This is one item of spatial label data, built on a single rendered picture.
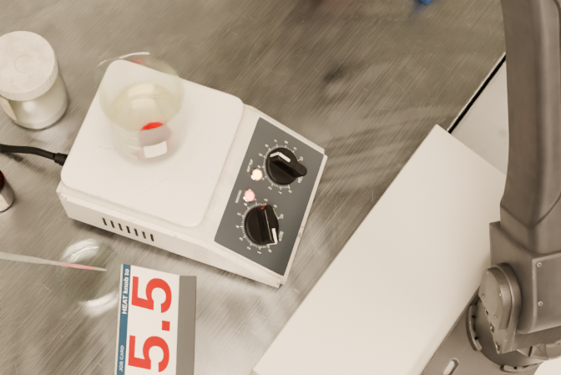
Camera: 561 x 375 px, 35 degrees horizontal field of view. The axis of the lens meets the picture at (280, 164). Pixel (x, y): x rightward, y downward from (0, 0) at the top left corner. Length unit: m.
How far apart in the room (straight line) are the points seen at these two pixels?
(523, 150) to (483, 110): 0.30
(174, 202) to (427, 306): 0.22
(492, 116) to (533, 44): 0.33
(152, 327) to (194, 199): 0.12
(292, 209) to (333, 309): 0.11
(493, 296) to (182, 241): 0.26
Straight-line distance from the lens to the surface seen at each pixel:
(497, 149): 0.87
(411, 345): 0.72
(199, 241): 0.73
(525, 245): 0.59
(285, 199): 0.77
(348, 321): 0.71
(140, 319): 0.76
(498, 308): 0.62
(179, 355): 0.77
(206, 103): 0.75
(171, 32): 0.88
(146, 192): 0.72
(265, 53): 0.87
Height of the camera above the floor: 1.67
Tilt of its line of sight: 69 degrees down
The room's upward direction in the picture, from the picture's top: 11 degrees clockwise
